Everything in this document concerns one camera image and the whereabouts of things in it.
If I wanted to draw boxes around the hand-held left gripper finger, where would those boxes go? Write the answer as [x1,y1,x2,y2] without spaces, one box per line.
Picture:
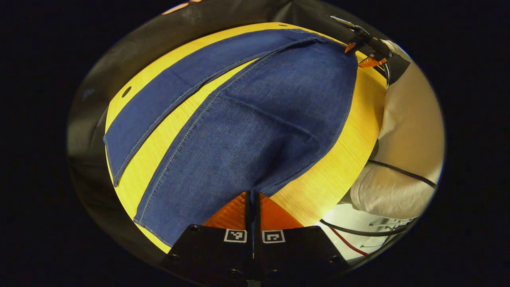
[254,192,351,285]
[159,191,254,286]

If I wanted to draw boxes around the blue denim jeans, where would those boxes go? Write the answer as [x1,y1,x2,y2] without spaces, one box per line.
[103,28,359,248]

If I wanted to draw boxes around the black backdrop cloth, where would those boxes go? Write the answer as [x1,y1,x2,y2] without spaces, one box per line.
[67,0,359,273]

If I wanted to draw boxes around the red cable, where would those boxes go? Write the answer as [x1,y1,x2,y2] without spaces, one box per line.
[329,227,371,257]

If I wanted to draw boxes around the black cable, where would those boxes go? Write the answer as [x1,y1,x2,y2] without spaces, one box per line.
[319,219,417,237]
[367,159,438,190]

